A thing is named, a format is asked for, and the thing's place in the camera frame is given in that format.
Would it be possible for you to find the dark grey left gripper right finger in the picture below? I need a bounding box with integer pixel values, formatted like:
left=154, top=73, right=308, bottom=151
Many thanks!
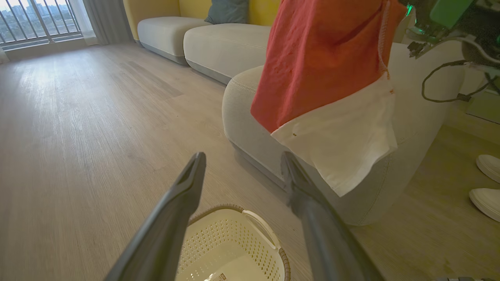
left=280, top=151, right=385, bottom=281

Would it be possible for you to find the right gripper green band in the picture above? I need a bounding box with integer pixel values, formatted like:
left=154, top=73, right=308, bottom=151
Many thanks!
left=398, top=0, right=475, bottom=60

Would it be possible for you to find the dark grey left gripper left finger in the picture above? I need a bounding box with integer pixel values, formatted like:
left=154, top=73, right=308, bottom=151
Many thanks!
left=104, top=152, right=207, bottom=281

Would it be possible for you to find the orange-red and white garment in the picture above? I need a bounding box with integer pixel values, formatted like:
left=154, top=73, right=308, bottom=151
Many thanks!
left=250, top=0, right=409, bottom=197

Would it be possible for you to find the cream plastic laundry basket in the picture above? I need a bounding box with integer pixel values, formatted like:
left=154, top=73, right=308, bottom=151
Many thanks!
left=175, top=204, right=291, bottom=281

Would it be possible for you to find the light grey modular sofa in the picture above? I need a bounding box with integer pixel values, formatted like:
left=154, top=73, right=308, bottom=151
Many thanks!
left=222, top=42, right=465, bottom=227

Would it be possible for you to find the white shoe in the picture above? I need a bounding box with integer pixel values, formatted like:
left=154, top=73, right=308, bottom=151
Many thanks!
left=469, top=188, right=500, bottom=223
left=476, top=154, right=500, bottom=184

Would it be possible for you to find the yellow and grey sofa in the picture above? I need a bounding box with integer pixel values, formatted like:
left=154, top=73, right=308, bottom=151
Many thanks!
left=123, top=0, right=282, bottom=85

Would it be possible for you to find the beige curtain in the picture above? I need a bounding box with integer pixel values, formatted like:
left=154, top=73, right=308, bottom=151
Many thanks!
left=82, top=0, right=135, bottom=45

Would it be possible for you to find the blue-grey cushion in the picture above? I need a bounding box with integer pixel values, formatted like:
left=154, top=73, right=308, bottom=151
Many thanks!
left=204, top=0, right=250, bottom=25

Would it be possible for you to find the white sheer curtain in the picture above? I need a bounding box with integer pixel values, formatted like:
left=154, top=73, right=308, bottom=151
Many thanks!
left=68, top=0, right=98, bottom=39

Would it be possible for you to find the dark metal balcony railing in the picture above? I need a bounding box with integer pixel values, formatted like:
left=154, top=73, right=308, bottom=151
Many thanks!
left=0, top=0, right=82, bottom=47

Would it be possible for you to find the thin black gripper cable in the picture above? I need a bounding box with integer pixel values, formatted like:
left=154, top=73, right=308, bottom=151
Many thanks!
left=421, top=60, right=493, bottom=103

